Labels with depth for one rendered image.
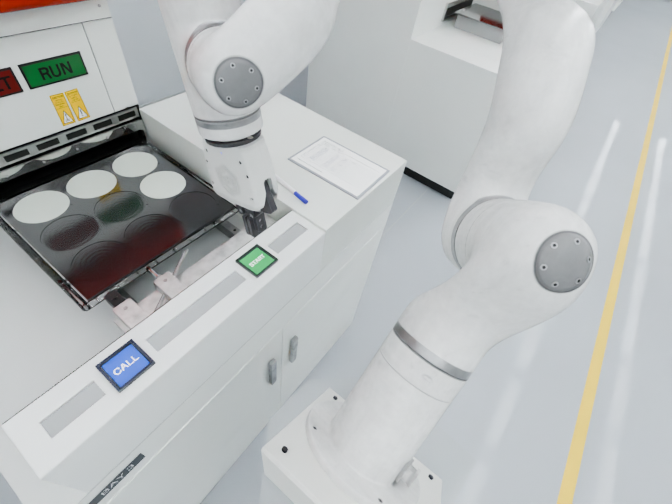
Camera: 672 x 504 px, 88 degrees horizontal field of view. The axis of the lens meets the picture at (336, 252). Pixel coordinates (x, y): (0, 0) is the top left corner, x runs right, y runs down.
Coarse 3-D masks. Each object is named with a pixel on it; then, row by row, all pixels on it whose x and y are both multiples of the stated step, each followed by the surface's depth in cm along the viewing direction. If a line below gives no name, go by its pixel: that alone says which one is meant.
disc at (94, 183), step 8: (80, 176) 82; (88, 176) 82; (96, 176) 83; (104, 176) 83; (112, 176) 84; (72, 184) 80; (80, 184) 80; (88, 184) 81; (96, 184) 81; (104, 184) 81; (112, 184) 82; (72, 192) 79; (80, 192) 79; (88, 192) 79; (96, 192) 80; (104, 192) 80
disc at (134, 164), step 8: (136, 152) 90; (120, 160) 87; (128, 160) 88; (136, 160) 88; (144, 160) 89; (152, 160) 89; (120, 168) 86; (128, 168) 86; (136, 168) 86; (144, 168) 87; (152, 168) 87; (128, 176) 84; (136, 176) 85
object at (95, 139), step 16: (112, 128) 88; (128, 128) 91; (144, 128) 95; (64, 144) 82; (80, 144) 84; (96, 144) 87; (32, 160) 77; (48, 160) 80; (96, 160) 90; (0, 176) 74; (16, 176) 77
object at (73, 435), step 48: (288, 240) 70; (192, 288) 60; (240, 288) 61; (288, 288) 73; (144, 336) 54; (192, 336) 55; (240, 336) 66; (96, 384) 49; (144, 384) 49; (192, 384) 60; (48, 432) 45; (96, 432) 45; (144, 432) 56; (48, 480) 43; (96, 480) 52
